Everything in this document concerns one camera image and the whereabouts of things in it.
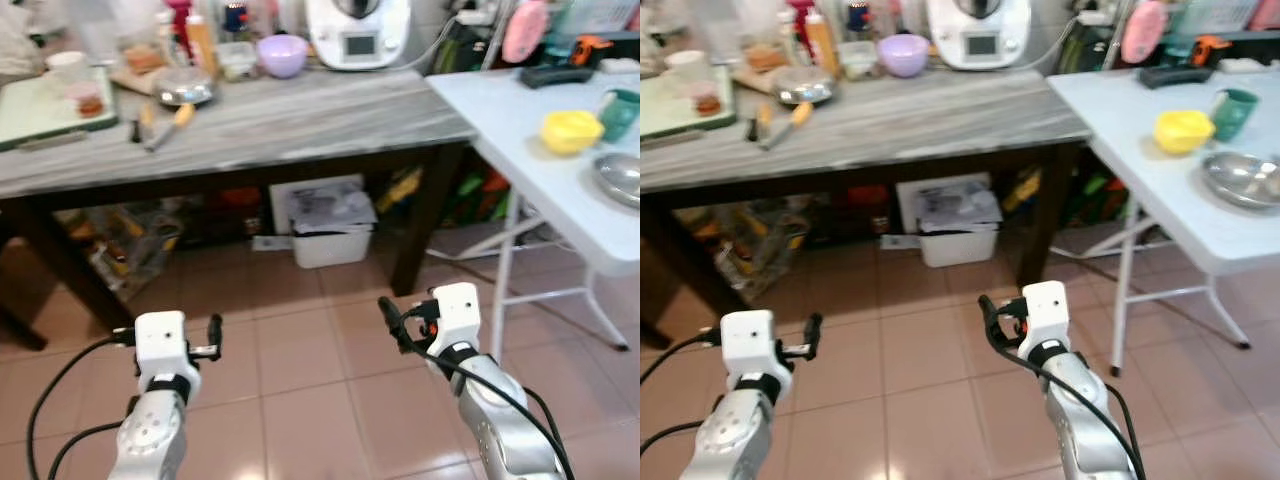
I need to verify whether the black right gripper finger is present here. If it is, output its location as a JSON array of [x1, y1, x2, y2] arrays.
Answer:
[[976, 293, 1010, 352], [377, 295, 414, 354]]

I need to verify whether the clear bag of items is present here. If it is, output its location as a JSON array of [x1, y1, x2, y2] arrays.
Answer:
[[672, 203, 813, 303], [52, 203, 185, 303]]

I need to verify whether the white plastic bin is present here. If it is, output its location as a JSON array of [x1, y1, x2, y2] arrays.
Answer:
[[288, 184, 380, 270], [915, 184, 1004, 269]]

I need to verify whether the large steel bowl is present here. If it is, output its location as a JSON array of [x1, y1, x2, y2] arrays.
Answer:
[[591, 152, 641, 210], [1199, 151, 1280, 211]]

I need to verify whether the white folding table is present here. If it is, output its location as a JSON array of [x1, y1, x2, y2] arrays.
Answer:
[[424, 62, 641, 363], [1046, 62, 1280, 379]]

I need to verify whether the marble top wooden table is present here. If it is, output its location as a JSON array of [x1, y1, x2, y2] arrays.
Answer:
[[0, 62, 479, 353], [640, 62, 1095, 353]]

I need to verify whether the green cutting board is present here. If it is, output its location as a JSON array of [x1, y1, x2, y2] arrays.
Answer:
[[0, 64, 120, 153], [640, 64, 737, 141]]

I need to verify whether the green cup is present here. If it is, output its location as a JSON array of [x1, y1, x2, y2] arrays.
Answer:
[[1209, 87, 1262, 143], [597, 88, 641, 144]]

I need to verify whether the clear plastic food container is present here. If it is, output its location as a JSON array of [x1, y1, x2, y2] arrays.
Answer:
[[682, 79, 731, 119], [60, 80, 113, 121]]

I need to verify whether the small steel dish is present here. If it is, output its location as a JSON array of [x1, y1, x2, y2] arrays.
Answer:
[[775, 78, 837, 107], [154, 79, 217, 109]]

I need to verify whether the yellow plastic bowl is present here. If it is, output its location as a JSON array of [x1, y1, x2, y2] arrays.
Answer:
[[540, 109, 607, 157], [1152, 108, 1217, 156]]

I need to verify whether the white cup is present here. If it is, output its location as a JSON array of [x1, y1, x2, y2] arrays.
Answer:
[[46, 50, 92, 89], [665, 49, 711, 87]]

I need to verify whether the small clear tub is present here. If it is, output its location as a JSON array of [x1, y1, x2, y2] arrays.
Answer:
[[838, 41, 880, 81], [217, 41, 260, 82]]

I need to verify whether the wooden board with bread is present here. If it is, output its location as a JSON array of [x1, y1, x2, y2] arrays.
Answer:
[[732, 42, 793, 95], [109, 42, 173, 97]]

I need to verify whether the purple plastic bowl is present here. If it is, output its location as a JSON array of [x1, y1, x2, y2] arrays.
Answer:
[[256, 34, 310, 80], [876, 34, 931, 79]]

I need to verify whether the black flat tray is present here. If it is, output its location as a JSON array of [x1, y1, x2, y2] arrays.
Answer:
[[518, 62, 598, 91], [1137, 62, 1217, 91]]

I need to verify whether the white kitchen machine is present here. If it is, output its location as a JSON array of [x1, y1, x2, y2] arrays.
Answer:
[[924, 0, 1033, 72], [304, 0, 414, 72]]

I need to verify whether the orange sauce bottle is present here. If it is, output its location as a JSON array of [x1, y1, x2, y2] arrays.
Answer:
[[184, 11, 220, 78], [804, 10, 840, 77]]

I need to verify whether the red bottle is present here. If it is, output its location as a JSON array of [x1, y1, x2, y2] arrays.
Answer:
[[785, 0, 816, 61], [164, 0, 197, 63]]

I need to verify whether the pink oval object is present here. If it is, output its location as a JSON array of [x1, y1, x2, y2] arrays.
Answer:
[[501, 0, 550, 65], [1119, 0, 1170, 65]]

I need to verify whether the orange and black tool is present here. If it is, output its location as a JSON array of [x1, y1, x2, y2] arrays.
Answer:
[[568, 34, 615, 67], [1188, 34, 1235, 67]]

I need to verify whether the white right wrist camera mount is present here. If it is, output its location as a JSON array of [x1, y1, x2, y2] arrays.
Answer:
[[1017, 280, 1072, 351], [429, 282, 484, 353]]

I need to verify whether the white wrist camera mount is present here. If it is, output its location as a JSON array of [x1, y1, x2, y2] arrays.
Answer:
[[134, 311, 202, 392], [719, 309, 794, 387], [429, 282, 484, 353], [1017, 280, 1072, 351]]

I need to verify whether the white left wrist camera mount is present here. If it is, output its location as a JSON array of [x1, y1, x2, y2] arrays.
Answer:
[[134, 311, 202, 392], [719, 309, 794, 387]]

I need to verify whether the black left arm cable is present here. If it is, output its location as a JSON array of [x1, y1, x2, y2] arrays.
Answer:
[[640, 330, 723, 480], [24, 334, 137, 480]]

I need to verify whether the orange handled knife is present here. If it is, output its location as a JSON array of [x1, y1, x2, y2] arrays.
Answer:
[[760, 100, 815, 152], [143, 101, 197, 154]]

